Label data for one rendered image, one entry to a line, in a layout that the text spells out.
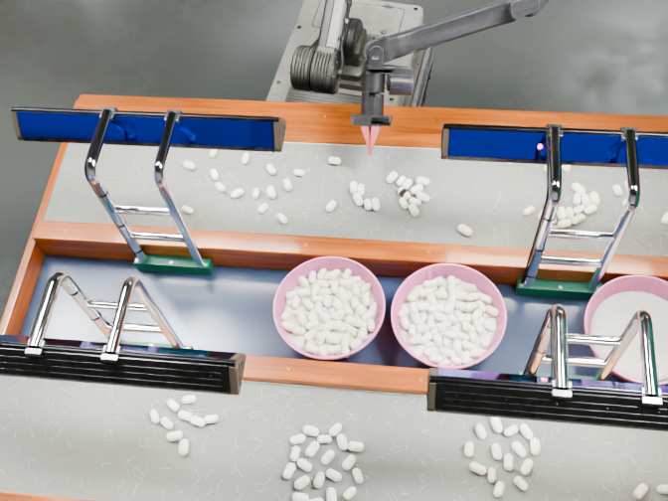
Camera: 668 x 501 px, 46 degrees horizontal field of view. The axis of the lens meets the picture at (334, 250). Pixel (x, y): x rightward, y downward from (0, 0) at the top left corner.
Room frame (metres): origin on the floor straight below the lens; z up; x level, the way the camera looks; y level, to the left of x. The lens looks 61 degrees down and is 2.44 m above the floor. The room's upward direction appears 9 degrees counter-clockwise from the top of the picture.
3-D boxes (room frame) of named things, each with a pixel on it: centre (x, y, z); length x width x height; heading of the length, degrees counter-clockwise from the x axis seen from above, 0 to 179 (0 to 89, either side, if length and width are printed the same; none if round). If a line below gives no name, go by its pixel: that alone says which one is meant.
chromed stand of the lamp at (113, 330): (0.69, 0.49, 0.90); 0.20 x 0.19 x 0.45; 75
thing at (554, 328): (0.45, -0.44, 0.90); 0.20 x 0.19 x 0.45; 75
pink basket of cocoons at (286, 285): (0.78, 0.03, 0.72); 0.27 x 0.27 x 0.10
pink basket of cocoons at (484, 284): (0.71, -0.24, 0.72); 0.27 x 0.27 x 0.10
